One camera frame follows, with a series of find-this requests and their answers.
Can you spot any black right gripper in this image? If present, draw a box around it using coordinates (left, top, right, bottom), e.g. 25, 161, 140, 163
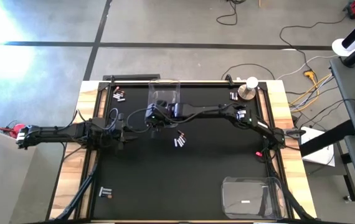
150, 101, 178, 140

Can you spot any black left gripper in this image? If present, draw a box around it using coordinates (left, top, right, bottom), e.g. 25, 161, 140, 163
115, 112, 138, 151

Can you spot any clear plastic bin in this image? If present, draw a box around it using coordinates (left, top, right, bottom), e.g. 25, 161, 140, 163
147, 78, 182, 133
220, 176, 287, 220

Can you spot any black table mat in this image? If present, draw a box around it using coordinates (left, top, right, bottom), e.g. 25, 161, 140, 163
92, 85, 277, 221

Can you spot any round disc stand white knob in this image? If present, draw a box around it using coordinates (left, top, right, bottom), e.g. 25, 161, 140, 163
237, 76, 259, 101

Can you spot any red round floor object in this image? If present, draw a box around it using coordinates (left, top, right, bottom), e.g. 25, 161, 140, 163
9, 123, 26, 138

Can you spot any beige grey panel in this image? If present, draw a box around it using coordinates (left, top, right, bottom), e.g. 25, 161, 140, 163
0, 124, 37, 224

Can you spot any black table support bar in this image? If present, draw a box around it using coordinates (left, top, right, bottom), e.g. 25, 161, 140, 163
298, 119, 355, 158

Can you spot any black table leg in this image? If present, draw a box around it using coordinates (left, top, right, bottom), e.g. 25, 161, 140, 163
339, 152, 355, 203

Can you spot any black white bar stand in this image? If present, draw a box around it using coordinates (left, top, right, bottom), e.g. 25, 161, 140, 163
331, 6, 355, 57

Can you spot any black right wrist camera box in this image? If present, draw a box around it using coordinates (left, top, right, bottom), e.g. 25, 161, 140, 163
144, 105, 163, 126

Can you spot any black left camera cable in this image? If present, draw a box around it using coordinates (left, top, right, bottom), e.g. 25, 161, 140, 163
106, 107, 120, 131

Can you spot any black arched floor cable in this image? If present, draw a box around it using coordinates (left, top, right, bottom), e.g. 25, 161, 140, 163
220, 63, 276, 81

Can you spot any black looped floor cable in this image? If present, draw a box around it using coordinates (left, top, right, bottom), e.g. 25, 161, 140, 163
215, 0, 247, 26

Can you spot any yellow extension cord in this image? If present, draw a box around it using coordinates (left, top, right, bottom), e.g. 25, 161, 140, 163
288, 70, 334, 113

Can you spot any white floor cable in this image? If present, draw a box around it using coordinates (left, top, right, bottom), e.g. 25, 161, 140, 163
276, 54, 339, 80

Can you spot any thin black floor cable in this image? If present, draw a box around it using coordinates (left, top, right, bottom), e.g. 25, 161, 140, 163
298, 98, 355, 131

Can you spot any long black floor cable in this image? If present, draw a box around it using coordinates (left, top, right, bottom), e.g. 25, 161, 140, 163
278, 14, 349, 74

